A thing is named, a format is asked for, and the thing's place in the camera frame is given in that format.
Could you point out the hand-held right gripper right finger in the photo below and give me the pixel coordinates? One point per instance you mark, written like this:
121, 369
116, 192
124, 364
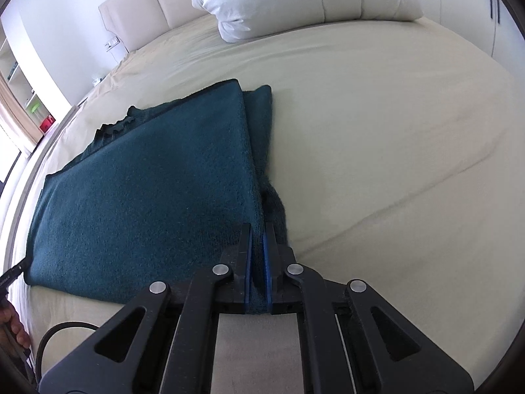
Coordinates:
267, 271

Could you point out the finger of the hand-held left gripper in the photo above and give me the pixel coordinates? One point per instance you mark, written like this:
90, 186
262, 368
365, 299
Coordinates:
12, 275

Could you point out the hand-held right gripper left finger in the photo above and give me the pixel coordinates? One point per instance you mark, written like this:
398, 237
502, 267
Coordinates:
246, 271

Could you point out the dark green sweater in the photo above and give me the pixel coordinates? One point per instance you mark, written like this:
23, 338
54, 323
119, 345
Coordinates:
143, 180

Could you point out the person's left hand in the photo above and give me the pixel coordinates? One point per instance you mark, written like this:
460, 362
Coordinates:
12, 322

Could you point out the red box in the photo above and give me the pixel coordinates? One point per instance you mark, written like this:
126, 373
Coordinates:
47, 124

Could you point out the beige curtain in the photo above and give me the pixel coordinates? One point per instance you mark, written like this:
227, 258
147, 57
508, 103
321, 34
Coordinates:
14, 119

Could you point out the bed with beige sheet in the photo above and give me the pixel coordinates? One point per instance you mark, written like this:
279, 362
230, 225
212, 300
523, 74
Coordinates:
369, 152

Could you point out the green plastic item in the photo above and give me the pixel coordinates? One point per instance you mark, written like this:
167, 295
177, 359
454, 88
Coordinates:
35, 108

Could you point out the white nightstand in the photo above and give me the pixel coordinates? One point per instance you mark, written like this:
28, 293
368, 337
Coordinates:
91, 91

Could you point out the white shelf unit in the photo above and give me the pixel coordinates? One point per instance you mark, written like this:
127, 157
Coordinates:
20, 74

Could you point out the small white object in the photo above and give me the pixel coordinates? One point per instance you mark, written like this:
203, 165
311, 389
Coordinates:
97, 81

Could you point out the beige padded headboard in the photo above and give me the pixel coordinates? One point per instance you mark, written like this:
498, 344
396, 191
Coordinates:
139, 8

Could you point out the wall outlet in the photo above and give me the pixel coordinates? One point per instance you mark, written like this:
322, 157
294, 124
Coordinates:
113, 44

